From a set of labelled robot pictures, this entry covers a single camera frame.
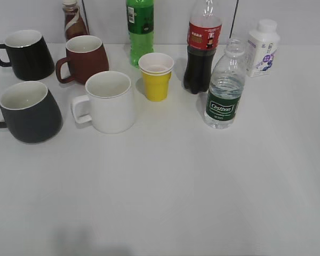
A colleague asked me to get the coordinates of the white yogurt drink bottle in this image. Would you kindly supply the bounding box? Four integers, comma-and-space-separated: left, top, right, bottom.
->
246, 19, 280, 77

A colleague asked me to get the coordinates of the clear water bottle green label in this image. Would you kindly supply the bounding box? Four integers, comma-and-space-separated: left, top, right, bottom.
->
204, 37, 246, 129

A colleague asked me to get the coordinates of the yellow plastic cup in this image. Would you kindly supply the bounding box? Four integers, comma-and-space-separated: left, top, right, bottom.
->
138, 52, 174, 102

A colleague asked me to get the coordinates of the dark red ceramic mug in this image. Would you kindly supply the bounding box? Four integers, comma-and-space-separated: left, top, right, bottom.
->
55, 35, 109, 84

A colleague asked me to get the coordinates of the black ceramic mug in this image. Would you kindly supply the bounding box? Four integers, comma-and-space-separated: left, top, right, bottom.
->
0, 29, 55, 81

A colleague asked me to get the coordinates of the dark grey ceramic mug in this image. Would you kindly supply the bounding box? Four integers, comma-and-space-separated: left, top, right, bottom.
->
0, 81, 62, 143

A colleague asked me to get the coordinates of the cola bottle red label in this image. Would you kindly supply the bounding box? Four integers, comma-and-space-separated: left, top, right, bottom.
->
183, 1, 222, 94

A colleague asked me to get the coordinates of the white ceramic mug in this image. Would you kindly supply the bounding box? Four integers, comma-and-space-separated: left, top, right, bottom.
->
70, 71, 136, 134

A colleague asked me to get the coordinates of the brown swirl drink bottle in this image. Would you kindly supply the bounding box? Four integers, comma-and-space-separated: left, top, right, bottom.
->
62, 0, 90, 41

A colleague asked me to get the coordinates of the black cable on wall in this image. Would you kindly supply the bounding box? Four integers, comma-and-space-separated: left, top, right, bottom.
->
228, 0, 241, 44

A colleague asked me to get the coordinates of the green soda bottle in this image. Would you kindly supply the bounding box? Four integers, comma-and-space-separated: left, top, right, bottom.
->
126, 0, 154, 67

